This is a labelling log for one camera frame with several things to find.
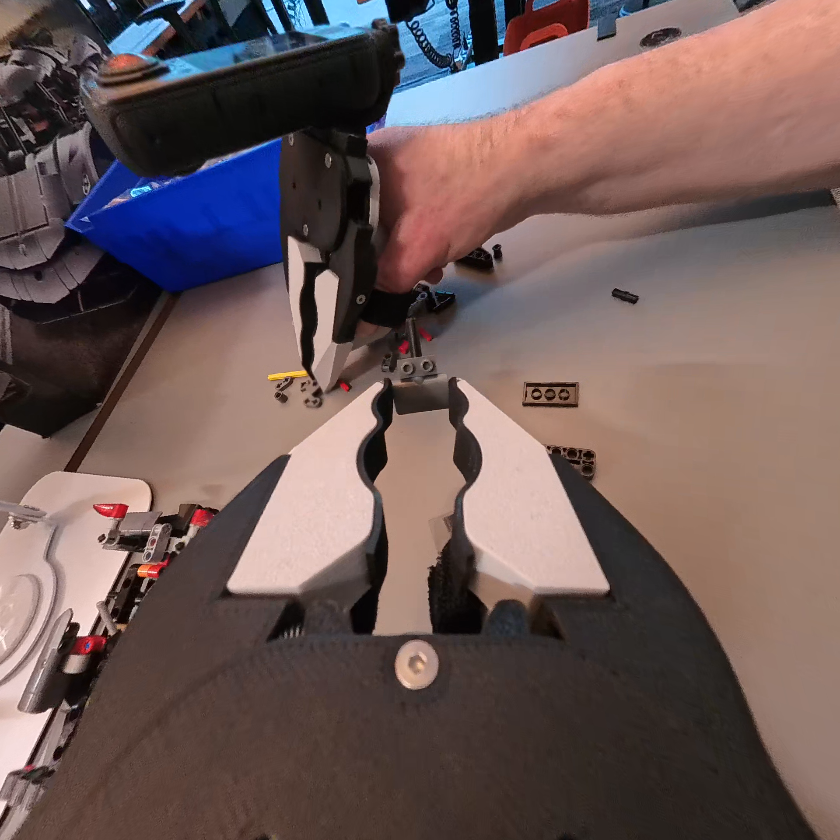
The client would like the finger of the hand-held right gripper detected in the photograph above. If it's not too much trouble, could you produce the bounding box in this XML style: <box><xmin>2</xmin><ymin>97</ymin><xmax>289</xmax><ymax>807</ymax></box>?
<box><xmin>314</xmin><ymin>270</ymin><xmax>360</xmax><ymax>392</ymax></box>
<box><xmin>287</xmin><ymin>236</ymin><xmax>324</xmax><ymax>388</ymax></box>

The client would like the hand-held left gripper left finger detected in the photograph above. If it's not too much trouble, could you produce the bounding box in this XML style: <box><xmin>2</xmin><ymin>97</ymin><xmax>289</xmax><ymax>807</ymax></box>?
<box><xmin>225</xmin><ymin>381</ymin><xmax>395</xmax><ymax>616</ymax></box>

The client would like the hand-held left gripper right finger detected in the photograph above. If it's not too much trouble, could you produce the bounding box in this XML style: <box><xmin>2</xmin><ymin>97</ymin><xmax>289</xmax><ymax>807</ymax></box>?
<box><xmin>430</xmin><ymin>377</ymin><xmax>613</xmax><ymax>631</ymax></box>

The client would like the grey lego block assembly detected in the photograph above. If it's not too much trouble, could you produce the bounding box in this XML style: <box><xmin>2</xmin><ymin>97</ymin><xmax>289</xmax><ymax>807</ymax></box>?
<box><xmin>382</xmin><ymin>354</ymin><xmax>455</xmax><ymax>416</ymax></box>

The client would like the person's right forearm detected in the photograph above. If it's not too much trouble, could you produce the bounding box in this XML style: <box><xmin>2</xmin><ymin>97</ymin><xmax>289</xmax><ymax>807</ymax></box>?
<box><xmin>512</xmin><ymin>29</ymin><xmax>840</xmax><ymax>219</ymax></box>

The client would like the black curved lego beam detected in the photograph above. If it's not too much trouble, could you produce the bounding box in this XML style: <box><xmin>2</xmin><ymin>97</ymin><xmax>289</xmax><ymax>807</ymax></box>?
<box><xmin>545</xmin><ymin>444</ymin><xmax>597</xmax><ymax>481</ymax></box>

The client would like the black lego plate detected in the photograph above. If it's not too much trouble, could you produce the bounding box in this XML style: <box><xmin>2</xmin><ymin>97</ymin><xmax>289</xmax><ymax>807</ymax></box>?
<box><xmin>521</xmin><ymin>382</ymin><xmax>580</xmax><ymax>408</ymax></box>

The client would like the partly built lego car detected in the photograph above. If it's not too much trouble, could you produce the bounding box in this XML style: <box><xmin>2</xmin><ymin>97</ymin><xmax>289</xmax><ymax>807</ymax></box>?
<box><xmin>0</xmin><ymin>502</ymin><xmax>221</xmax><ymax>808</ymax></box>

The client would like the cluster of black lego beams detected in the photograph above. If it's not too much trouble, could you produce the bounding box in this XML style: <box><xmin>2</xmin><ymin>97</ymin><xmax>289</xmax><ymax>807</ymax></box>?
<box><xmin>413</xmin><ymin>243</ymin><xmax>505</xmax><ymax>312</ymax></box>

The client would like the dark printed lego box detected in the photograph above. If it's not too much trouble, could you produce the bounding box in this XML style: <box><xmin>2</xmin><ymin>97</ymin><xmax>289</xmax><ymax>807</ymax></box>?
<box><xmin>0</xmin><ymin>26</ymin><xmax>165</xmax><ymax>437</ymax></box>

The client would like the person's right hand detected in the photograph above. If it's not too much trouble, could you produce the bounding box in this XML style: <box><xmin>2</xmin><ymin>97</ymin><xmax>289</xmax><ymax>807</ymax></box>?
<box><xmin>364</xmin><ymin>110</ymin><xmax>547</xmax><ymax>294</ymax></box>

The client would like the cluster of dark grey connectors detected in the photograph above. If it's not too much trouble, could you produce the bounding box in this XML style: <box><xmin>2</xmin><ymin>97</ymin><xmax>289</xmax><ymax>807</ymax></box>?
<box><xmin>272</xmin><ymin>377</ymin><xmax>326</xmax><ymax>409</ymax></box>

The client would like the blue plastic bin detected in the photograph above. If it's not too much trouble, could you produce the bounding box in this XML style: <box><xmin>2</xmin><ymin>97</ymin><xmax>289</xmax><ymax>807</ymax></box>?
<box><xmin>66</xmin><ymin>138</ymin><xmax>286</xmax><ymax>293</ymax></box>

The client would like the white book stand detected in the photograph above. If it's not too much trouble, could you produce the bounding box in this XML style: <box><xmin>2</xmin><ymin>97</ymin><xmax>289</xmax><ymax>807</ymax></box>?
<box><xmin>0</xmin><ymin>471</ymin><xmax>153</xmax><ymax>775</ymax></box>

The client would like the orange plastic object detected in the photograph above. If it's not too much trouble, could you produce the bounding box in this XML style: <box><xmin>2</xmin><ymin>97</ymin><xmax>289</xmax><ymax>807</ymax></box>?
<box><xmin>504</xmin><ymin>0</ymin><xmax>592</xmax><ymax>56</ymax></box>

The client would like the black coiled cable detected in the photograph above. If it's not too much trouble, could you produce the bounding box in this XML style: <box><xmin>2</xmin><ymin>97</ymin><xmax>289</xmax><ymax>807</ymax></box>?
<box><xmin>407</xmin><ymin>0</ymin><xmax>473</xmax><ymax>73</ymax></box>

